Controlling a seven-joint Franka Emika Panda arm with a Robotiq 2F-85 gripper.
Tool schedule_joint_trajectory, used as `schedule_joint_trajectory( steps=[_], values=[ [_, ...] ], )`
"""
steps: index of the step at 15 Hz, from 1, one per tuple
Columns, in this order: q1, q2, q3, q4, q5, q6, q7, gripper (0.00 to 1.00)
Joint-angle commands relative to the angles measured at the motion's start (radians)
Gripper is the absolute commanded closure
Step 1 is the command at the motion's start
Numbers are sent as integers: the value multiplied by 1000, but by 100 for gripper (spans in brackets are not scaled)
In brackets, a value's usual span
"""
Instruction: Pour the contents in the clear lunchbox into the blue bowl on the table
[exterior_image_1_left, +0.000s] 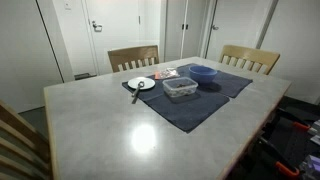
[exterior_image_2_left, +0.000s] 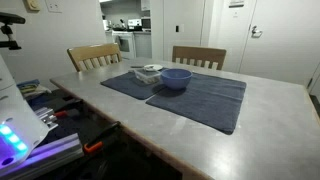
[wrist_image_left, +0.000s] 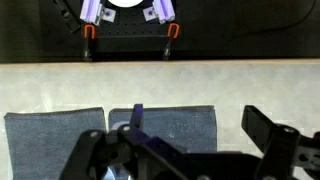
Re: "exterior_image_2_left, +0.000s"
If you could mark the white entry door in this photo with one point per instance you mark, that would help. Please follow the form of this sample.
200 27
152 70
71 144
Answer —
286 43

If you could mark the light wooden slat-back chair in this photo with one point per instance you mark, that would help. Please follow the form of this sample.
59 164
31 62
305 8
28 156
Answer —
93 51

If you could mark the white kitchen wall cabinet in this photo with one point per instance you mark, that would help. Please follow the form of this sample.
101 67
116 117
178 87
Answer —
145 5

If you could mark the white microwave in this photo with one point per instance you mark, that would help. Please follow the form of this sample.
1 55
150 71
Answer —
146 23

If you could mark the beige round thermostat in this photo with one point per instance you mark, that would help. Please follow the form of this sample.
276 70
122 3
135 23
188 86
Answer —
32 5

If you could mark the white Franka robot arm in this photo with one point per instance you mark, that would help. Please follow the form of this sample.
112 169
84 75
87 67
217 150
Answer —
20 110

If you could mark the folded blue green cloths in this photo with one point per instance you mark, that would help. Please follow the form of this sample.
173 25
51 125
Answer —
31 88

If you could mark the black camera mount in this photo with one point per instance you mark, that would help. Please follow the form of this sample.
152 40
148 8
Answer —
10 41

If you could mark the black camera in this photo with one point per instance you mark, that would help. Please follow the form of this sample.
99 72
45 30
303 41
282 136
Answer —
11 18

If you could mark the silver aluminium bracket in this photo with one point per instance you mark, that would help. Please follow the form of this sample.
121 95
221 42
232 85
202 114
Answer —
46 116

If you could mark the brown wooden slat-back chair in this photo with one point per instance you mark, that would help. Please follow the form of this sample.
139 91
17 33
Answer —
200 53

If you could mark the dark blue cloth placemat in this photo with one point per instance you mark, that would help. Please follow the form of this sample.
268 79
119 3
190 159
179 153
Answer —
125 85
206 103

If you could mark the white coffee maker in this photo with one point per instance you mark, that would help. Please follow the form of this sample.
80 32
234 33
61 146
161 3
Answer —
134 25

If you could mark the white oven stove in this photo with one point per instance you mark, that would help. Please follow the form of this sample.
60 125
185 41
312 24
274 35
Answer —
125 43

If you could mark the white wall switch plate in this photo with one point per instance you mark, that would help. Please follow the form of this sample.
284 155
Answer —
180 28

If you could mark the aluminium extrusion rail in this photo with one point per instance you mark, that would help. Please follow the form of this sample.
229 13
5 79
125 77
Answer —
50 153

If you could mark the black orange bar clamp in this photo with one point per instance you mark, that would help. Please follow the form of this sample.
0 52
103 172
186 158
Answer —
61 113
93 147

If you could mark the grey kitchen base cabinet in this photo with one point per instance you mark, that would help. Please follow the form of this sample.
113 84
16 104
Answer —
143 45

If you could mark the blue plastic bowl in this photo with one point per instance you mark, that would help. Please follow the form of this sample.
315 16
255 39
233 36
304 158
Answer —
176 79

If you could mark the small white plate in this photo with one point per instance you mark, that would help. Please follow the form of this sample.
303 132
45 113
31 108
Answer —
156 67

